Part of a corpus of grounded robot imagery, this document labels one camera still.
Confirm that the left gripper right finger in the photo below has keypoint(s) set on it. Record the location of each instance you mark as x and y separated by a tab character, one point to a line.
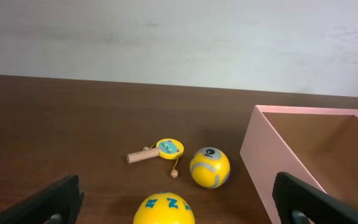
298	202

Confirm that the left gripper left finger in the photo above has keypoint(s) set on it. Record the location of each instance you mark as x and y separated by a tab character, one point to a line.
58	203

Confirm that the yellow ball blue letters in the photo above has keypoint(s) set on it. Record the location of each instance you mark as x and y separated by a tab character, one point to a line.
164	208

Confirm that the yellow grey one-eyed ball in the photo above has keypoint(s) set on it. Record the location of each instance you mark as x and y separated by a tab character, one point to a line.
210	167

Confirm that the yellow wooden rattle drum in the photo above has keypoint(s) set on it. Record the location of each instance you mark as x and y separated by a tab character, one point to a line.
167	148

